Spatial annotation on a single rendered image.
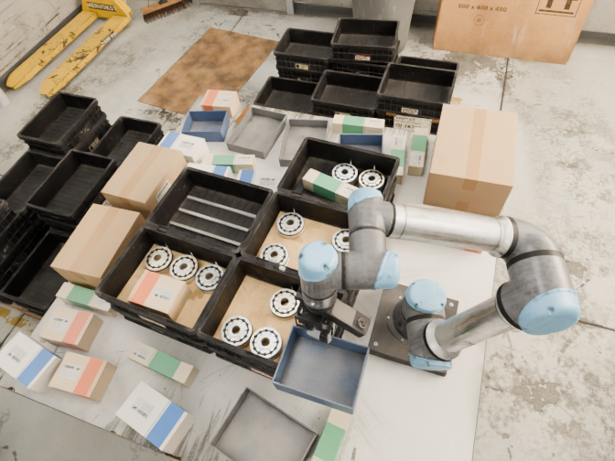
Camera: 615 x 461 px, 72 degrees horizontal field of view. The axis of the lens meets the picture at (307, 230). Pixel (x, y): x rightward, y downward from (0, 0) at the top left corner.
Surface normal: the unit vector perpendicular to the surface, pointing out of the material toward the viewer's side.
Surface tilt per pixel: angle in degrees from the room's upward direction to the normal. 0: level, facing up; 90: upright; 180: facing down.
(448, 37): 73
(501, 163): 0
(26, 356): 0
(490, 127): 0
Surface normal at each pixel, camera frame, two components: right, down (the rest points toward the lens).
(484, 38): -0.33, 0.59
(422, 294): -0.04, -0.62
